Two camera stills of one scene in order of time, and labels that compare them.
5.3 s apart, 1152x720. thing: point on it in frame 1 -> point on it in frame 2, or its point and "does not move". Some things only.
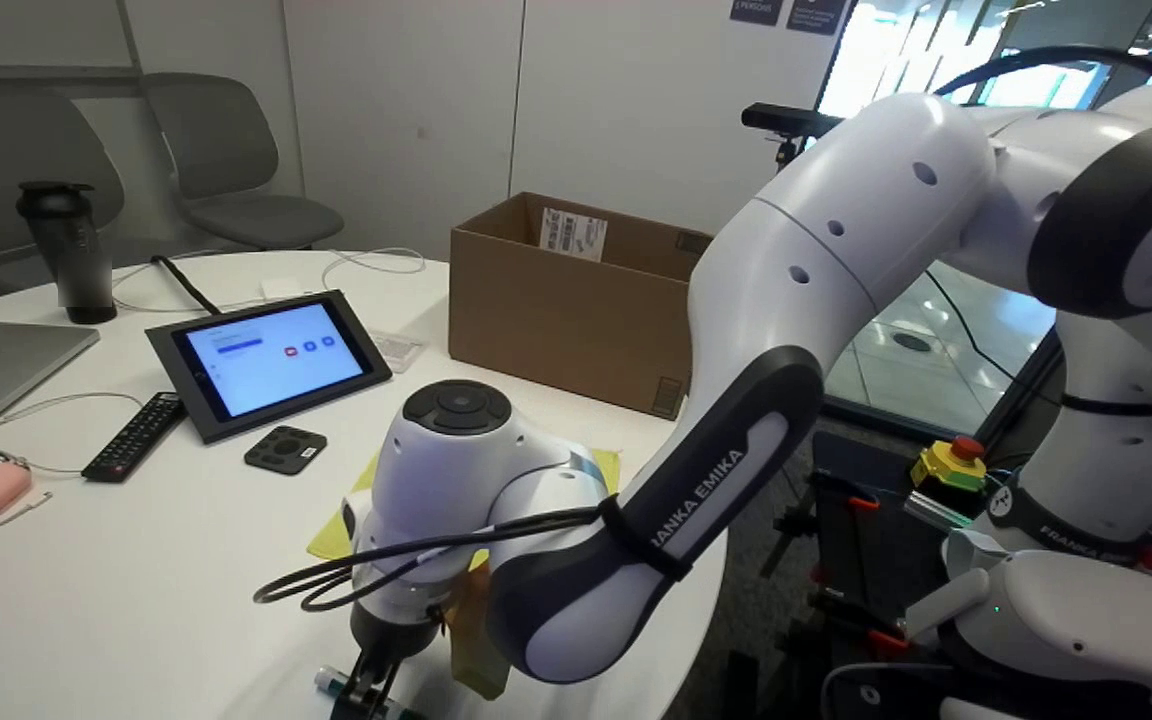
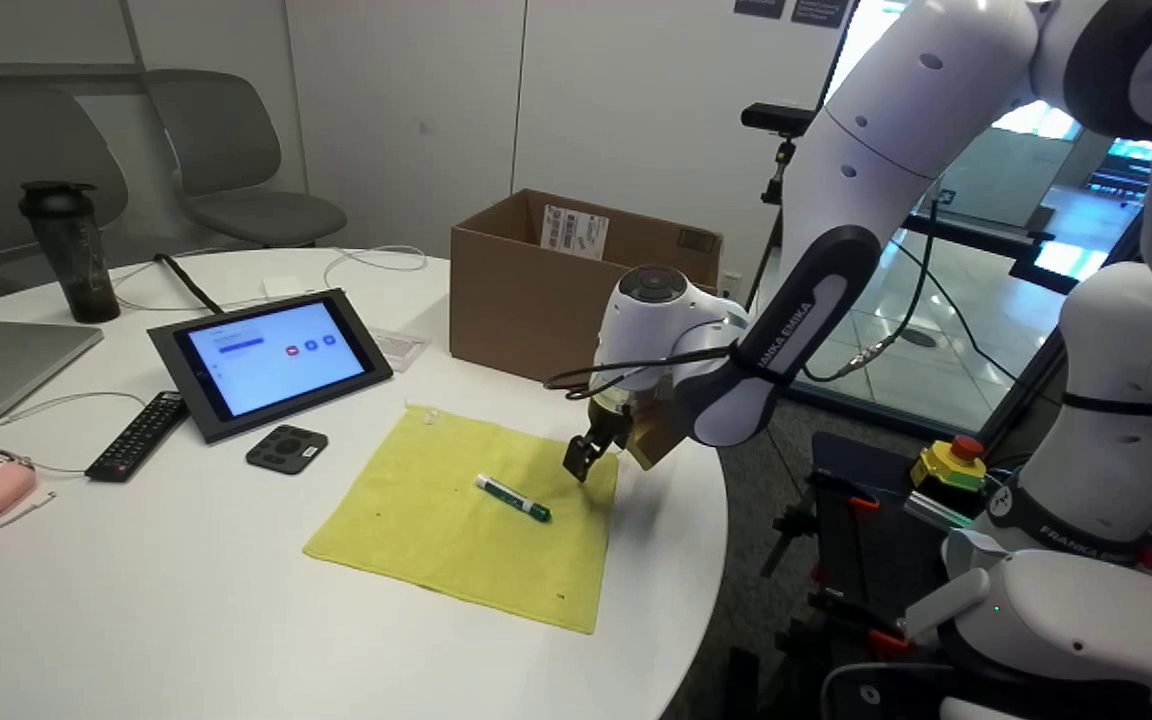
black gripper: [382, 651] -> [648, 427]
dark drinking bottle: [79, 255] does not move
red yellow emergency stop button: [952, 464] does not move
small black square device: [287, 451] does not move
